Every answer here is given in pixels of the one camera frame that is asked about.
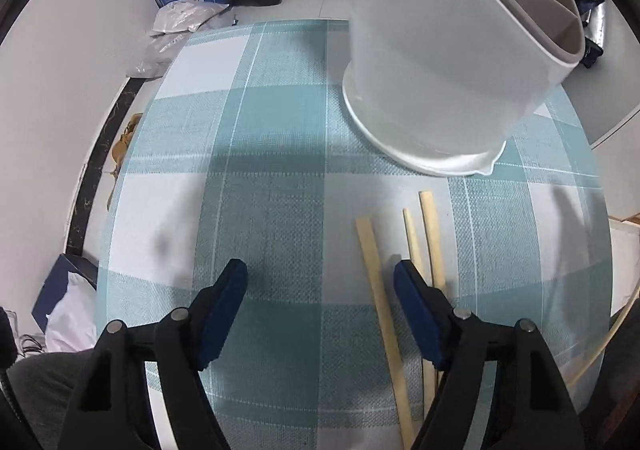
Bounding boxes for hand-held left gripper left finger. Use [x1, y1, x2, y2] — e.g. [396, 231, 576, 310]
[57, 258, 249, 450]

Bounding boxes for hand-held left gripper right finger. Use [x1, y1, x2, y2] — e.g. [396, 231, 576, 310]
[392, 259, 586, 450]

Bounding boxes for light bamboo chopstick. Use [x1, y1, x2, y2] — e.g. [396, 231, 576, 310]
[355, 217, 416, 450]
[402, 208, 439, 431]
[418, 190, 447, 291]

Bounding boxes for grey divided utensil holder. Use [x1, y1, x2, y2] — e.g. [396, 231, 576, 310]
[340, 0, 586, 178]

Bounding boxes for white bag in box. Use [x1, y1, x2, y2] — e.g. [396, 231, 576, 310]
[45, 272, 99, 354]

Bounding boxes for teal checked tablecloth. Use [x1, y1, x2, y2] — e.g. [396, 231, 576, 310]
[95, 18, 615, 450]

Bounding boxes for dark blue open box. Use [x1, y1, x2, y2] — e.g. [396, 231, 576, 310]
[31, 253, 99, 331]

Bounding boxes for thin cream rod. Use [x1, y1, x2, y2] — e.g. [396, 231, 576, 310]
[567, 287, 640, 387]

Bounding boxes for person's grey trouser leg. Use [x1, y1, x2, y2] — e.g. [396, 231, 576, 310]
[10, 349, 166, 450]

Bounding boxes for tan crumpled object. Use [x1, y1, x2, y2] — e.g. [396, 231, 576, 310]
[106, 113, 144, 177]

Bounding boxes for white plastic bag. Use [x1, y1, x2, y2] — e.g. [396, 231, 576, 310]
[130, 31, 190, 80]
[149, 1, 231, 36]

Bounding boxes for silver folded umbrella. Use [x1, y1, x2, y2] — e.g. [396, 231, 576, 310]
[572, 0, 609, 48]

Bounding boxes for tangled thin cables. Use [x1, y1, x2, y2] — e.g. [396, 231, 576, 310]
[15, 330, 49, 359]

